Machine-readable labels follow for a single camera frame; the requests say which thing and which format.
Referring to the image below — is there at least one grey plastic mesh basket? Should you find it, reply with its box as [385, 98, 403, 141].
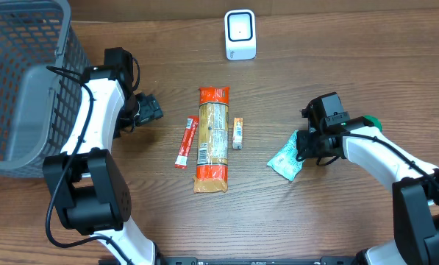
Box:
[0, 0, 90, 178]

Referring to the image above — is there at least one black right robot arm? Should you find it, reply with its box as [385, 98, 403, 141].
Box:
[296, 92, 439, 265]

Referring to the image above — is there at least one red snack packet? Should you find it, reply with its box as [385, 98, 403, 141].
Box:
[174, 116, 199, 169]

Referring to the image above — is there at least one small orange box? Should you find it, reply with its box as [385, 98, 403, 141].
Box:
[232, 118, 243, 149]

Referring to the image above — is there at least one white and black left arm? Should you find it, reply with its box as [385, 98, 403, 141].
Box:
[43, 47, 165, 264]

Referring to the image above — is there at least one orange brown snack bag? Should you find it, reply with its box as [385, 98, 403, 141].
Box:
[193, 87, 229, 193]

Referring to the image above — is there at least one teal wet wipes pack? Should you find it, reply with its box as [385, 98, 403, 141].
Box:
[267, 130, 304, 181]

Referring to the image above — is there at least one white barcode scanner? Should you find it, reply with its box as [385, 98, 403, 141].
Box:
[224, 9, 257, 60]

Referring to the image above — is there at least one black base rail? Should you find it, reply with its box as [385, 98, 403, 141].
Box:
[157, 256, 366, 265]

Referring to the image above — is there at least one green lid jar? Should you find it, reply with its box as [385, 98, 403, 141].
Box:
[365, 115, 382, 132]

